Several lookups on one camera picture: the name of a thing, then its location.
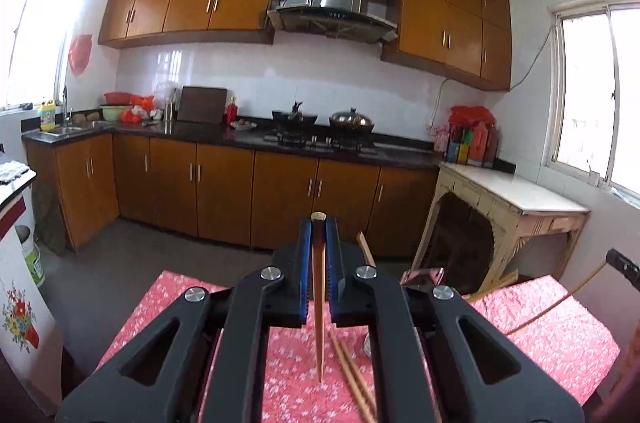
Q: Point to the white framed sliding window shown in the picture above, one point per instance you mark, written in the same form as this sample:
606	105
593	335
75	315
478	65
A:
585	93

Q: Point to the red plastic basin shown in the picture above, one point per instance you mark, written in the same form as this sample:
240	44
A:
117	98

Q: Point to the cream wooden side table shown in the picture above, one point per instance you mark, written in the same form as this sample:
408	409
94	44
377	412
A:
510	190

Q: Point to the steel sink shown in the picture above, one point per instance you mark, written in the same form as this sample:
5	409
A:
67	131

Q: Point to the wooden base cabinets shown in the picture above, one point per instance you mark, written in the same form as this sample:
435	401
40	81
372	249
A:
220	193

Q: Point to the red plastic bag over bottles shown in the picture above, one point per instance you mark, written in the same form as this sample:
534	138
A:
470	114

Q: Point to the black gas stove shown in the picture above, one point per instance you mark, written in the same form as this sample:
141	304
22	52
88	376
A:
320	142

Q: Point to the yellow dish soap bottle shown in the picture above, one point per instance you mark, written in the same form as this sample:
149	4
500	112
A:
47	117

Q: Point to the sliding window with bright light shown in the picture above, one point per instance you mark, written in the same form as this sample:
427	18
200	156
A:
40	28

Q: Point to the small red bottle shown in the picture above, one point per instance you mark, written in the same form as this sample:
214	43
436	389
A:
231	113

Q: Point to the steel cup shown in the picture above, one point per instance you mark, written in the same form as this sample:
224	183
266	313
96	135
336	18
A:
170	111

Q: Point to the pink label bottle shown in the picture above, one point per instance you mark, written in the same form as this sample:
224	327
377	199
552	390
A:
440	137

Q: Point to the clear plastic bag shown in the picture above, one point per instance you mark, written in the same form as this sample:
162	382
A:
162	95

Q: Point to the brown potato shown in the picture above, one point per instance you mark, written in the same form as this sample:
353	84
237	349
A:
93	116
80	119

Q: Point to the colourful condiment boxes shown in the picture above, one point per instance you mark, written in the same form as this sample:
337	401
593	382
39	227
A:
457	150

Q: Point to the green plastic basin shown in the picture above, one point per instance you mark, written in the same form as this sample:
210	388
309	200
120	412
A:
114	113

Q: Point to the red plastic oil bottle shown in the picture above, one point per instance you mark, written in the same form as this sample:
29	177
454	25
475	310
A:
479	145

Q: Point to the lidded dark wok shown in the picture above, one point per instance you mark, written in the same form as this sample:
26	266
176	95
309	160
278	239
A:
351	120

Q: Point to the black kitchen countertop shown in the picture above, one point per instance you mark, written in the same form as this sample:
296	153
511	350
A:
200	134

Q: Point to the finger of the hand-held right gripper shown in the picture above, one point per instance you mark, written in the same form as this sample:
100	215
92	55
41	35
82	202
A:
622	263

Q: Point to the red floral tablecloth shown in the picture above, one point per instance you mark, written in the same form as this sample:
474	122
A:
540	343

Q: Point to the dark red plastic bottle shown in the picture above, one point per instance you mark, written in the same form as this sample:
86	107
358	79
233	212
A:
492	148

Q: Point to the red plastic bag on hook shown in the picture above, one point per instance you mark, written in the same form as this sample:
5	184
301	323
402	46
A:
81	53

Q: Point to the tiled counter with flower print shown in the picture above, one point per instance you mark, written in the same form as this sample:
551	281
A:
30	353

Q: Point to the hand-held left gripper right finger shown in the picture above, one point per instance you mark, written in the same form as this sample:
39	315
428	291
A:
332	273

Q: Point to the black wok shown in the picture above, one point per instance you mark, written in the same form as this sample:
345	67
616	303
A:
295	119

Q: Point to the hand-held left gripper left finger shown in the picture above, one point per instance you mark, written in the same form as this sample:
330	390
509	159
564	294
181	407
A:
304	273

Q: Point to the metal sink faucet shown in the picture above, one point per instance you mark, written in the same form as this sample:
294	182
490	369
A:
65	103

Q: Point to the dark wooden cutting board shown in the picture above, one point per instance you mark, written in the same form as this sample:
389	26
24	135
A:
201	104

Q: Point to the white cloth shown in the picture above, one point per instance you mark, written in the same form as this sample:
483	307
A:
12	172

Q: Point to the crumpled red plastic bag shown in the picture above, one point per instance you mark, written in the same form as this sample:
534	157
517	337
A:
142	103

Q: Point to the small plate with food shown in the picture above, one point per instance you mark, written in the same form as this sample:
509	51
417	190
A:
244	125

